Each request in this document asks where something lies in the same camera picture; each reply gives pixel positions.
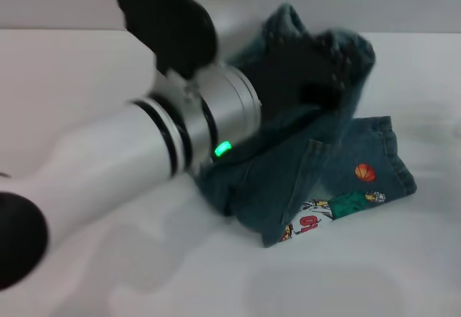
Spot left wrist camera black silver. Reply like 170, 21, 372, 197
107, 0, 275, 81

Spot blue denim shorts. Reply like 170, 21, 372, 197
196, 2, 419, 249

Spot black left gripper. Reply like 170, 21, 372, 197
230, 24, 358, 156

